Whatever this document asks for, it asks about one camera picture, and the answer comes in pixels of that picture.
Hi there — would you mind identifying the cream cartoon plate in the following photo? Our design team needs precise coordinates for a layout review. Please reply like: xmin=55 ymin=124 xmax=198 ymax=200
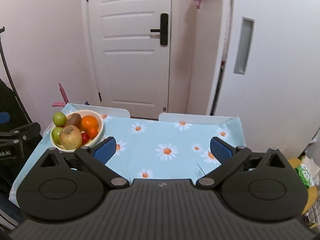
xmin=49 ymin=109 xmax=104 ymax=152

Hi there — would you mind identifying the small mandarin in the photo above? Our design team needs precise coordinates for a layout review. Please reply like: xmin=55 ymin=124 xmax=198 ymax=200
xmin=86 ymin=126 xmax=99 ymax=140

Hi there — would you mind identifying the cherry tomato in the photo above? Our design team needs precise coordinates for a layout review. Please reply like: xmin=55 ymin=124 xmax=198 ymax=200
xmin=81 ymin=132 xmax=90 ymax=145

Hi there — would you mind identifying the green apple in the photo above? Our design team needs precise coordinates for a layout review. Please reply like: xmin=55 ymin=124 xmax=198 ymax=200
xmin=53 ymin=112 xmax=67 ymax=127
xmin=51 ymin=127 xmax=63 ymax=144

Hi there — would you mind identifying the white sliding wardrobe door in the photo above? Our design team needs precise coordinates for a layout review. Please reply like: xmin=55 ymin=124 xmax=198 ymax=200
xmin=213 ymin=0 xmax=319 ymax=158

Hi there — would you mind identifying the pink scooter handle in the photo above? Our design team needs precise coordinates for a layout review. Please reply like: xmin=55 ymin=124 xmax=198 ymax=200
xmin=51 ymin=83 xmax=70 ymax=107

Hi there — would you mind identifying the black fabric bag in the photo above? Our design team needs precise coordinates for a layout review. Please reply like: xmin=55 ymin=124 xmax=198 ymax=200
xmin=0 ymin=80 xmax=30 ymax=132

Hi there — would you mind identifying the white chair back right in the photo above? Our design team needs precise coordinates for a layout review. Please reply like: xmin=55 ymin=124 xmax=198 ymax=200
xmin=158 ymin=112 xmax=234 ymax=125

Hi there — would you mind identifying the large orange front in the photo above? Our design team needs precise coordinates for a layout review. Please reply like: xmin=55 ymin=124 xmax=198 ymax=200
xmin=81 ymin=115 xmax=99 ymax=131

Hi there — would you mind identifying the black door handle lock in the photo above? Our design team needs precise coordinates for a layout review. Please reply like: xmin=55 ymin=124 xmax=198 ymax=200
xmin=150 ymin=13 xmax=169 ymax=46

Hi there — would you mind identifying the green snack package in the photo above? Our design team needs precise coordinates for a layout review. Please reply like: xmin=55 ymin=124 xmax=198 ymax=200
xmin=295 ymin=164 xmax=315 ymax=189

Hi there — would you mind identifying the large yellow apple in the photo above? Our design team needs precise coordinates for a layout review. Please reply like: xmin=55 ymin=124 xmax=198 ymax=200
xmin=60 ymin=125 xmax=82 ymax=150

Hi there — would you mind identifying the blue daisy tablecloth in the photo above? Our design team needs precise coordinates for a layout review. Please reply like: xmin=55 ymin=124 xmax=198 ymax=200
xmin=8 ymin=102 xmax=247 ymax=207

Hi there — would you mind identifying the brown kiwi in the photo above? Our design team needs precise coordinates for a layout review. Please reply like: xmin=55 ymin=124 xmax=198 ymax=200
xmin=66 ymin=113 xmax=82 ymax=130

